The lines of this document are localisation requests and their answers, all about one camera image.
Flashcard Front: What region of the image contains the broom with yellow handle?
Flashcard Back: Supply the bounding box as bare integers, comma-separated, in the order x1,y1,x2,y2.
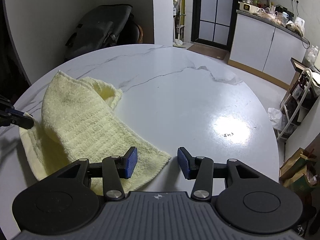
172,0,185,48

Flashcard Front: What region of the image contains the black backpack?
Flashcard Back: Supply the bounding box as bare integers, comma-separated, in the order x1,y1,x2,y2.
64,4,132,61

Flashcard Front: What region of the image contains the white rice cooker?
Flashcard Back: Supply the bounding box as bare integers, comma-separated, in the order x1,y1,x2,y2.
239,2,259,14

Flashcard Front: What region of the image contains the brown door mat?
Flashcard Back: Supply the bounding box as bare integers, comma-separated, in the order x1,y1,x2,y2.
187,43,227,60

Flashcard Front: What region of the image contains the white metal trolley cart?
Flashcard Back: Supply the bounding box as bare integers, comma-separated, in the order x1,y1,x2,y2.
275,58,319,141

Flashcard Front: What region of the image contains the dark wooden chair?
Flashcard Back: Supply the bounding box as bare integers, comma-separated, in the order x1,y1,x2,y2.
132,23,143,44

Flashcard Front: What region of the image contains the white kitchen cabinet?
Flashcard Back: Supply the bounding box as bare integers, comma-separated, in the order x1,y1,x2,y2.
228,10,309,89

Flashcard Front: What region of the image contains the yellow waffle towel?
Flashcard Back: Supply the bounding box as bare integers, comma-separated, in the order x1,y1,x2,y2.
19,72,170,192

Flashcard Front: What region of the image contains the white electric kettle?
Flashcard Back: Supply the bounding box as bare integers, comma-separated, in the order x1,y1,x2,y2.
294,16,305,29

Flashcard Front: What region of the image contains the brown paper bag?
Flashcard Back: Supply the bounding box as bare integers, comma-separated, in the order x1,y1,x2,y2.
279,148,319,195

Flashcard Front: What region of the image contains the white plastic bag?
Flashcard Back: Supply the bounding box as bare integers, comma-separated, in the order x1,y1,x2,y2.
267,108,288,131

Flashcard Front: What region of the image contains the black framed glass door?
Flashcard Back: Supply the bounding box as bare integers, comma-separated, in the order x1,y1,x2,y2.
191,0,238,51

